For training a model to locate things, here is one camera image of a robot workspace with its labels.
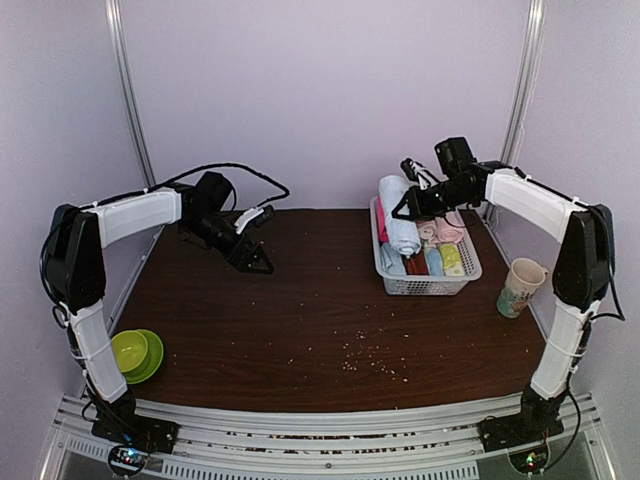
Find green plate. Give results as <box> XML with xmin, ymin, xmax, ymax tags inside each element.
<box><xmin>120</xmin><ymin>329</ymin><xmax>164</xmax><ymax>385</ymax></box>

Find magenta pink towel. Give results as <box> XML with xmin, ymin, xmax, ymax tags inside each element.
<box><xmin>375</xmin><ymin>197</ymin><xmax>389</xmax><ymax>243</ymax></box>

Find aluminium post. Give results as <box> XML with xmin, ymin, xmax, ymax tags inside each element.
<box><xmin>500</xmin><ymin>0</ymin><xmax>546</xmax><ymax>166</ymax></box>
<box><xmin>105</xmin><ymin>0</ymin><xmax>156</xmax><ymax>187</ymax></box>

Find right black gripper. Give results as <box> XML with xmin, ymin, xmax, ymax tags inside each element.
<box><xmin>393</xmin><ymin>177</ymin><xmax>475</xmax><ymax>220</ymax></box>

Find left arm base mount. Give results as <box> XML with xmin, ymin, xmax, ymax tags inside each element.
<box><xmin>91</xmin><ymin>411</ymin><xmax>179</xmax><ymax>454</ymax></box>

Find dark red rolled towel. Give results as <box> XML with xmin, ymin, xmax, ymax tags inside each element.
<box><xmin>402</xmin><ymin>252</ymin><xmax>429</xmax><ymax>276</ymax></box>

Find cream patterned mug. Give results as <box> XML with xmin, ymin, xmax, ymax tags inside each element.
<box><xmin>496</xmin><ymin>258</ymin><xmax>549</xmax><ymax>319</ymax></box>

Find light blue rolled towel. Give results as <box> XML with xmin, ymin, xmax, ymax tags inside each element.
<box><xmin>380</xmin><ymin>242</ymin><xmax>406</xmax><ymax>276</ymax></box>

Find light blue towel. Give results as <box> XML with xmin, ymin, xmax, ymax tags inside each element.
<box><xmin>377</xmin><ymin>174</ymin><xmax>423</xmax><ymax>259</ymax></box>
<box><xmin>380</xmin><ymin>242</ymin><xmax>406</xmax><ymax>276</ymax></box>

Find light pink rolled towel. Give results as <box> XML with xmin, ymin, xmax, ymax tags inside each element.
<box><xmin>435</xmin><ymin>211</ymin><xmax>466</xmax><ymax>244</ymax></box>

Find left aluminium post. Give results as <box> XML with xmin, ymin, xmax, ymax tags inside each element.
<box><xmin>105</xmin><ymin>0</ymin><xmax>156</xmax><ymax>187</ymax></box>

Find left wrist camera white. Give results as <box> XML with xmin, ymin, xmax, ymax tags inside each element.
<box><xmin>234</xmin><ymin>205</ymin><xmax>275</xmax><ymax>235</ymax></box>

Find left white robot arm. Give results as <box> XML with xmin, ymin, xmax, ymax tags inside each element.
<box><xmin>40</xmin><ymin>185</ymin><xmax>274</xmax><ymax>404</ymax></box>

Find yellow rolled towel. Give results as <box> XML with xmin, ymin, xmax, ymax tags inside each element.
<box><xmin>439</xmin><ymin>243</ymin><xmax>465</xmax><ymax>277</ymax></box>

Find green bowl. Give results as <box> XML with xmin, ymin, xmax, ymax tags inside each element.
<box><xmin>111</xmin><ymin>330</ymin><xmax>149</xmax><ymax>374</ymax></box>

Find cartoon print rolled towel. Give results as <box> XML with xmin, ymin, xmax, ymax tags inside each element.
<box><xmin>417</xmin><ymin>220</ymin><xmax>439</xmax><ymax>248</ymax></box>

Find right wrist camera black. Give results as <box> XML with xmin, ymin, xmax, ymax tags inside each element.
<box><xmin>434</xmin><ymin>137</ymin><xmax>477</xmax><ymax>177</ymax></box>

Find right aluminium post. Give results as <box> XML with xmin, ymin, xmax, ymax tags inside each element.
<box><xmin>500</xmin><ymin>0</ymin><xmax>546</xmax><ymax>166</ymax></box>

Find aluminium front rail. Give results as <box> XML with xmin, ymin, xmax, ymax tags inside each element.
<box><xmin>36</xmin><ymin>394</ymin><xmax>617</xmax><ymax>479</ymax></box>

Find white plastic basket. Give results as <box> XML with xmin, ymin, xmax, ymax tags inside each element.
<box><xmin>369</xmin><ymin>197</ymin><xmax>483</xmax><ymax>296</ymax></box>

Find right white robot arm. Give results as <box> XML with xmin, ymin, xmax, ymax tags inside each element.
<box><xmin>392</xmin><ymin>159</ymin><xmax>615</xmax><ymax>401</ymax></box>

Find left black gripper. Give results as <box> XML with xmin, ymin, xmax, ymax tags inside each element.
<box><xmin>182</xmin><ymin>211</ymin><xmax>274</xmax><ymax>274</ymax></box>

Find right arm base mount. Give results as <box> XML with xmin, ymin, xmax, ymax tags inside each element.
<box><xmin>477</xmin><ymin>411</ymin><xmax>564</xmax><ymax>453</ymax></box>

